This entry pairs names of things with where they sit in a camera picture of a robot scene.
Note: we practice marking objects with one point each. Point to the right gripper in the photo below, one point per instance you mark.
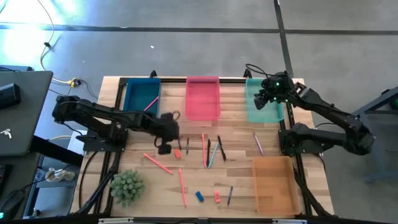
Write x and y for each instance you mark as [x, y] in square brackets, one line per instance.
[270, 91]

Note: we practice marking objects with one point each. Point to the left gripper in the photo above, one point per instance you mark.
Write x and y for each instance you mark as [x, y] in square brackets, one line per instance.
[168, 129]

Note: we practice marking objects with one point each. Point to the orange eraser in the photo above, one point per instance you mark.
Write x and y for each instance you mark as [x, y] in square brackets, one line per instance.
[177, 153]

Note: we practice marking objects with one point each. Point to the dark blue-purple crayon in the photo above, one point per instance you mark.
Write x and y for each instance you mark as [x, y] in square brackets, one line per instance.
[187, 145]
[230, 195]
[179, 144]

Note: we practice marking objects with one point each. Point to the pink pen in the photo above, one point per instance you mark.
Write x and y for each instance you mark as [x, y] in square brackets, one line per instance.
[258, 143]

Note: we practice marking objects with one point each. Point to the black pen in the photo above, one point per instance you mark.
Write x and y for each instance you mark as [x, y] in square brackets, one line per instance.
[208, 152]
[221, 147]

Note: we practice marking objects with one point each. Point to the teal pen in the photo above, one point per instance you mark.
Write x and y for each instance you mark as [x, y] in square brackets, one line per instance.
[213, 155]

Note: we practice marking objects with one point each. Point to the blue eraser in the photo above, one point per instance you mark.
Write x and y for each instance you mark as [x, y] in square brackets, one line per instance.
[199, 196]

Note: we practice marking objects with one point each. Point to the pink eraser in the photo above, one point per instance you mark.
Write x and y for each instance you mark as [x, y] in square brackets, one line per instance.
[217, 196]

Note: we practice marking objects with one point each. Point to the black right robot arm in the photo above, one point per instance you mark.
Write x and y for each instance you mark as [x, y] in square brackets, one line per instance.
[326, 110]

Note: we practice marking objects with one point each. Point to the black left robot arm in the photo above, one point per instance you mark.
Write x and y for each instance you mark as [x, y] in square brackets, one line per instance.
[93, 112]

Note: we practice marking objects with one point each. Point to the teal translucent plastic bin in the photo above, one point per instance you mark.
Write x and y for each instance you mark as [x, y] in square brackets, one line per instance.
[267, 115]

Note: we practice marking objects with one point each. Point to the green potted plant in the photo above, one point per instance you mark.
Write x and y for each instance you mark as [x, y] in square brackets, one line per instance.
[127, 187]

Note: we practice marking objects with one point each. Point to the pink translucent plastic bin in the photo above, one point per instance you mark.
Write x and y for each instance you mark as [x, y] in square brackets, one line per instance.
[202, 99]

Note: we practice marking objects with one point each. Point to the dark blue plastic bin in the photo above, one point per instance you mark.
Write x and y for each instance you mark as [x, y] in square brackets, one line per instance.
[140, 93]

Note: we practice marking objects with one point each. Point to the orange translucent plastic bin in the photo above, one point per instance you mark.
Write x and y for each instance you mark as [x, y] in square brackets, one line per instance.
[275, 186]

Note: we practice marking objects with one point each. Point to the white flat box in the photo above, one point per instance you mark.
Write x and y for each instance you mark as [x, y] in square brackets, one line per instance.
[73, 147]

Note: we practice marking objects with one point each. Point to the yellow power plug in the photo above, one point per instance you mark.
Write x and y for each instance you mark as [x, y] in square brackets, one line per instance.
[73, 82]

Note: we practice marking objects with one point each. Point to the blue-grey metal stand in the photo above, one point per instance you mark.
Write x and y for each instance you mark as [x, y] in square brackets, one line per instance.
[382, 98]

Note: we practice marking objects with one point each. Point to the dark grey side desk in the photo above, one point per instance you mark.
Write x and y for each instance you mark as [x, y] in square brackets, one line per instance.
[28, 109]

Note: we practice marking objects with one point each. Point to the small white object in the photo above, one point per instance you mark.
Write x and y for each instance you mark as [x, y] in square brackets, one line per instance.
[7, 133]

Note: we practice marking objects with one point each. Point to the black rounded device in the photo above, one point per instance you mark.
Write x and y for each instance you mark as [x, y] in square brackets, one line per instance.
[12, 203]

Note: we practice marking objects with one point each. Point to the black box device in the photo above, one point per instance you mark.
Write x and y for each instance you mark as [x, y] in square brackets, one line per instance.
[9, 96]

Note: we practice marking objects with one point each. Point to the black metal table frame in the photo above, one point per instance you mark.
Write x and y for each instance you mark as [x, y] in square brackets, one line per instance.
[174, 80]

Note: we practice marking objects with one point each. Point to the silver metal bracket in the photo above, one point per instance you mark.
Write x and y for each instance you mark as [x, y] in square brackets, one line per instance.
[115, 220]
[289, 221]

